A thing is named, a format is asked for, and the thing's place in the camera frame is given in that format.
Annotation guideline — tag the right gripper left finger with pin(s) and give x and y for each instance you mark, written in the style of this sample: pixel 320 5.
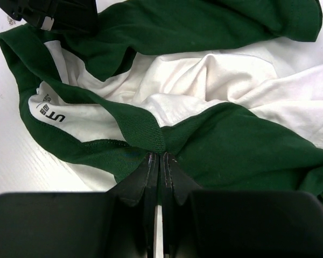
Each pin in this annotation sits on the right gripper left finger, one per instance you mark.
pixel 120 222

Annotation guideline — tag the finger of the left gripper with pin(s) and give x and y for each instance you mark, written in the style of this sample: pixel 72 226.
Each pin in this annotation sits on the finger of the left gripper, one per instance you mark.
pixel 57 16

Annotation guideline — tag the green and white t-shirt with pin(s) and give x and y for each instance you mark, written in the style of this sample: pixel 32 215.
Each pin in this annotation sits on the green and white t-shirt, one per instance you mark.
pixel 196 79

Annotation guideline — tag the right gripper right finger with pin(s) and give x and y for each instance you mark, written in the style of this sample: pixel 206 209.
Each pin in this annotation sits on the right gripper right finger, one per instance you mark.
pixel 208 223

